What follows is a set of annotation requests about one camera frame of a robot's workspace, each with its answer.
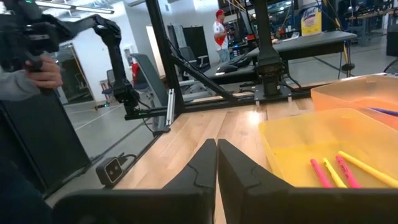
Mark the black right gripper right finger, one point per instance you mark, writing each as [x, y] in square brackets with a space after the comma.
[264, 202]

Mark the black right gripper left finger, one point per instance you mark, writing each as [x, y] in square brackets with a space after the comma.
[192, 202]

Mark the slim pink highlighter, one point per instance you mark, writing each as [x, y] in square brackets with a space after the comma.
[320, 174]
[348, 171]

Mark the slim yellow highlighter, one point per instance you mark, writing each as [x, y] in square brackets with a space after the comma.
[370, 169]
[334, 172]

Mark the short purple marker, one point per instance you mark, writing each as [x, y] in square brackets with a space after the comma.
[385, 111]

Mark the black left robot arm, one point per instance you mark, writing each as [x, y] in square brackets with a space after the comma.
[269, 62]

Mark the yellow translucent plastic bin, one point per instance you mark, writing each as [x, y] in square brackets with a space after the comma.
[295, 140]

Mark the grey office chair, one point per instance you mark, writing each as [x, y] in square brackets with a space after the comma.
[149, 81]

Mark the orange translucent plastic bin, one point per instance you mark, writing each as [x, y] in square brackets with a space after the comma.
[342, 93]

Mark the red fire extinguisher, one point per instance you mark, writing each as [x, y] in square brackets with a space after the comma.
[135, 73]

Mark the black monitor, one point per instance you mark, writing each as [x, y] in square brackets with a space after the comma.
[196, 43]

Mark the black cabinet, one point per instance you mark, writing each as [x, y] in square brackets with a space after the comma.
[46, 140]

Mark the dark grey work table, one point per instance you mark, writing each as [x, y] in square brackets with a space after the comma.
[311, 43]

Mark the yellow wipes canister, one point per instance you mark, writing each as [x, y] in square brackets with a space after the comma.
[311, 21]

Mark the person's hand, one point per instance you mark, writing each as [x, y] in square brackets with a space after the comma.
[46, 74]

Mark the black table-level camera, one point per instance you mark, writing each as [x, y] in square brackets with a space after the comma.
[109, 171]

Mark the silver frame bracket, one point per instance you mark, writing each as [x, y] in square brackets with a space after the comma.
[170, 107]

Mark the black aluminium table frame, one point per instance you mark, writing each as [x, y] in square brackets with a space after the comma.
[161, 46]

